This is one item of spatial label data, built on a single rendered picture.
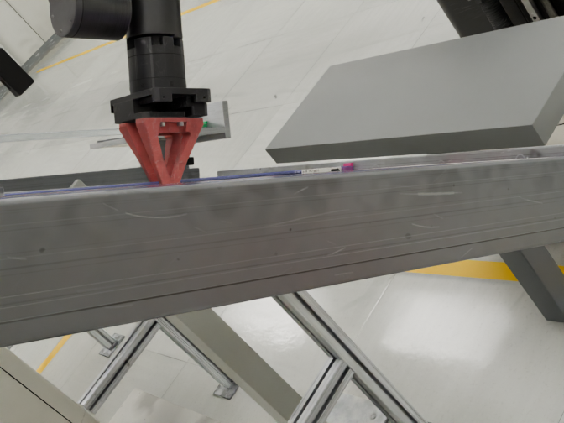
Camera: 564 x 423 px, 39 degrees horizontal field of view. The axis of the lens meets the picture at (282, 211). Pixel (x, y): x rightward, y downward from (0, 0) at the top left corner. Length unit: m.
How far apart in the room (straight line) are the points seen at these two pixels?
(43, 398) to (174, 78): 1.26
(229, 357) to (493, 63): 0.74
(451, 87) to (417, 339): 0.74
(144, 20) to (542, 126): 0.55
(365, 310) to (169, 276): 1.63
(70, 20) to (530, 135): 0.61
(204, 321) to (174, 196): 1.14
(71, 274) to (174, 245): 0.05
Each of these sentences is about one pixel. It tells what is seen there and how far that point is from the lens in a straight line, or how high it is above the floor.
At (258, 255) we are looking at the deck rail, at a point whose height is 0.98.
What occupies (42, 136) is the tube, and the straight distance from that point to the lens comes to 1.28.
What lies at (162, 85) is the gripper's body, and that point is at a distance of 0.79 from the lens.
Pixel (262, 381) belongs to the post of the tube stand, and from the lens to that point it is 1.62.
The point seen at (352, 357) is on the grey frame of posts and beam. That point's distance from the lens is 1.43.
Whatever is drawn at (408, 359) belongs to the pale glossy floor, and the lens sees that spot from 1.81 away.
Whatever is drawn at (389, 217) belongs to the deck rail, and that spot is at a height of 0.92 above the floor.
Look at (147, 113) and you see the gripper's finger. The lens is 0.78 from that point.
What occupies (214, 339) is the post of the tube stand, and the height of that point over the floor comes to 0.41.
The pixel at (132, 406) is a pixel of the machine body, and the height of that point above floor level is 0.62.
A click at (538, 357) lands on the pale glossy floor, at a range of 1.64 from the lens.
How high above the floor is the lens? 1.17
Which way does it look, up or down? 26 degrees down
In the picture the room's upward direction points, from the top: 41 degrees counter-clockwise
